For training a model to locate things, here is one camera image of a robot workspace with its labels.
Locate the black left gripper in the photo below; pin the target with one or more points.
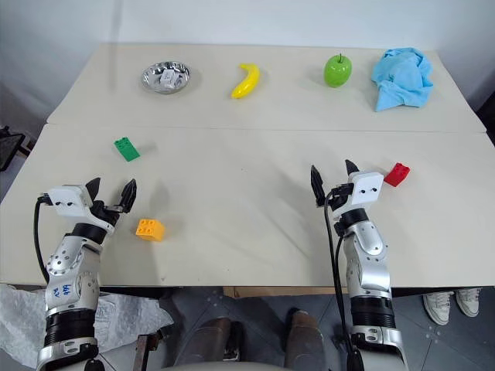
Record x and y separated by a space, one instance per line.
103 213

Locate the silver metal bowl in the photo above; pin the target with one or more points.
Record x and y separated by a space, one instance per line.
166 78

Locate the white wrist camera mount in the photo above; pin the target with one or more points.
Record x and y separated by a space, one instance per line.
69 200
366 189

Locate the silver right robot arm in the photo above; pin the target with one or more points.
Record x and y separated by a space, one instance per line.
367 263

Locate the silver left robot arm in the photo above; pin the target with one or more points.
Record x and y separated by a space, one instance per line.
71 270

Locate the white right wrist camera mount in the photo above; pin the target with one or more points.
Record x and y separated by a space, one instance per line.
366 189

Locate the white item in bowl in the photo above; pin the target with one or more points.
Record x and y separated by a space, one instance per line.
168 78

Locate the red toy brick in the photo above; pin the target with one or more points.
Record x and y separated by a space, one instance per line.
397 174

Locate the black metal stand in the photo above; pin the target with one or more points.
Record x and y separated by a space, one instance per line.
9 145

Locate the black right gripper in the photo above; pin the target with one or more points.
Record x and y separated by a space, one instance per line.
340 198

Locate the white crumpled plastic sheet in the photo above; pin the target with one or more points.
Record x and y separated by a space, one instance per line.
116 313

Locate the grey robot torso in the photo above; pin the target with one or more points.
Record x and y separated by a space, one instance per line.
228 366

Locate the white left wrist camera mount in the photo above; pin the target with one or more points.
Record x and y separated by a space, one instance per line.
69 200

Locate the orange toy brick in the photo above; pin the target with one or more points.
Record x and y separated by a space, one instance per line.
150 229

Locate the light blue cloth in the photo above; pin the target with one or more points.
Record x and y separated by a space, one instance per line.
402 79

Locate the yellow banana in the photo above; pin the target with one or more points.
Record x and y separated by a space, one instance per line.
246 82

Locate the white sneaker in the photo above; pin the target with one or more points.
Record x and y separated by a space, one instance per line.
469 300
437 305

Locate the rusty metal bar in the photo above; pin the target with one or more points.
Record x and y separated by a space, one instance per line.
142 351

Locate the green apple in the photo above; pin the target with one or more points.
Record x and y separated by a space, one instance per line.
337 71

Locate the green toy brick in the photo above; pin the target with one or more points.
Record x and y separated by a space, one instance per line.
127 148

